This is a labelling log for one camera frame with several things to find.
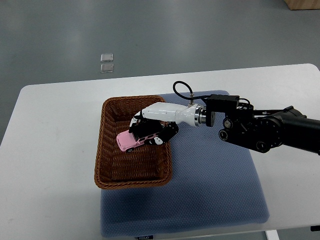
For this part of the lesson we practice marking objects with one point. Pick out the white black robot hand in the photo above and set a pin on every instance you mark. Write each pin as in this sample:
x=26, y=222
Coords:
x=170, y=113

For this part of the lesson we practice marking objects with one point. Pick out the pink toy car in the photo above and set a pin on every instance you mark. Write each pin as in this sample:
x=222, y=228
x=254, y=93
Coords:
x=127, y=142

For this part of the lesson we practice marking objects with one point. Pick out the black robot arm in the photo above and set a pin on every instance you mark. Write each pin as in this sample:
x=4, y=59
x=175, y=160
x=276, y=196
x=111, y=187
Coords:
x=262, y=130

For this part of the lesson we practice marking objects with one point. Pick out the brown wicker basket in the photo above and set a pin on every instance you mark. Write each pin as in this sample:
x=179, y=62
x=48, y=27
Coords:
x=146, y=166

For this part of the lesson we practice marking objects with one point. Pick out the upper metal floor plate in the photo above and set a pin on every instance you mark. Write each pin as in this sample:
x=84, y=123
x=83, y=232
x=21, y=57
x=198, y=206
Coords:
x=107, y=57

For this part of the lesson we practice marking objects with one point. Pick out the blue-grey padded mat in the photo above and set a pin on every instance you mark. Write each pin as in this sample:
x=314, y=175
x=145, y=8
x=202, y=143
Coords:
x=213, y=184

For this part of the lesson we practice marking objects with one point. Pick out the white table leg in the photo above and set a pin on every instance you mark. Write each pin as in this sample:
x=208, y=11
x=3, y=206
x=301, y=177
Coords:
x=272, y=235

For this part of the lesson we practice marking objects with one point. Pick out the wooden box corner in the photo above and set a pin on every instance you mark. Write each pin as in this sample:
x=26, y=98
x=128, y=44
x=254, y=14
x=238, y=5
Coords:
x=295, y=5

